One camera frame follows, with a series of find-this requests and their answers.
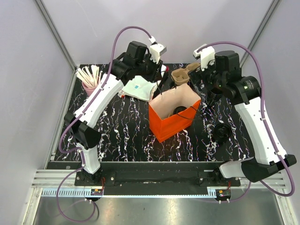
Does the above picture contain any pink holder cup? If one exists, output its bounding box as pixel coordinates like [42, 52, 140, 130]
[82, 82, 97, 97]

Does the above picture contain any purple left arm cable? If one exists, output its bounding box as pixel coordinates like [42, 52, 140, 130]
[55, 26, 155, 223]

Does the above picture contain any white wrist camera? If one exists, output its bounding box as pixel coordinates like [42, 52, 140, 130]
[193, 44, 215, 71]
[149, 36, 167, 64]

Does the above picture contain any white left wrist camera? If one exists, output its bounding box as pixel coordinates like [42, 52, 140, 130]
[149, 36, 167, 64]

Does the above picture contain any stack of white napkins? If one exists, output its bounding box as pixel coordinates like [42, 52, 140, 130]
[118, 75, 161, 102]

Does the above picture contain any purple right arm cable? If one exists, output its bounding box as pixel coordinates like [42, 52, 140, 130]
[196, 41, 295, 203]

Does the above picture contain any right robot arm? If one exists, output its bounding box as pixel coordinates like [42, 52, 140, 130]
[188, 46, 297, 186]

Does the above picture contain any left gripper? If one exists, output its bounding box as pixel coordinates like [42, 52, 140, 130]
[135, 53, 163, 83]

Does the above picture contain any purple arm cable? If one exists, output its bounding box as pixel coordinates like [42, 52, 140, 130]
[55, 26, 155, 223]
[196, 41, 295, 203]

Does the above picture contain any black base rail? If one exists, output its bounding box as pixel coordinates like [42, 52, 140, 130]
[75, 162, 240, 197]

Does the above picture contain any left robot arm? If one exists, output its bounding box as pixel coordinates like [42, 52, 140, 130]
[64, 41, 166, 186]

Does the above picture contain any orange paper bag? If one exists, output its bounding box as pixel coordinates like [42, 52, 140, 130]
[149, 83, 201, 143]

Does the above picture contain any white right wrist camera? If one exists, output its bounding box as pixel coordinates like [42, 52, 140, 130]
[193, 44, 215, 71]

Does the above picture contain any black cup lid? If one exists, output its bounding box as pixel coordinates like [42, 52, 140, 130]
[213, 123, 232, 144]
[172, 106, 187, 115]

